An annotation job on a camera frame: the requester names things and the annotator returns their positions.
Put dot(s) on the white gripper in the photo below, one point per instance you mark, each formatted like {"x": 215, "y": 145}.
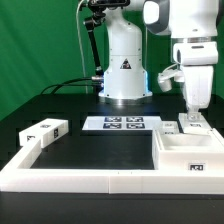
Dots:
{"x": 197, "y": 88}

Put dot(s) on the small white cabinet door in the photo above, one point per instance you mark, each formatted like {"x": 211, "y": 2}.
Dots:
{"x": 170, "y": 127}

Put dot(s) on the white cabinet box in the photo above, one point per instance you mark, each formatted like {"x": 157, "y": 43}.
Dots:
{"x": 188, "y": 152}

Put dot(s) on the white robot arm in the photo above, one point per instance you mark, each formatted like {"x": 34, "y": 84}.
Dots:
{"x": 186, "y": 30}

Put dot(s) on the white block with markers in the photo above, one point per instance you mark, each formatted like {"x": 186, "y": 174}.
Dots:
{"x": 48, "y": 131}

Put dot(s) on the white marker base plate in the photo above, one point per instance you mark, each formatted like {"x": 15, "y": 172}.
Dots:
{"x": 120, "y": 123}

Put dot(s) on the white L-shaped frame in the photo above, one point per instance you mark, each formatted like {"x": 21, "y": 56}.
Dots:
{"x": 19, "y": 176}

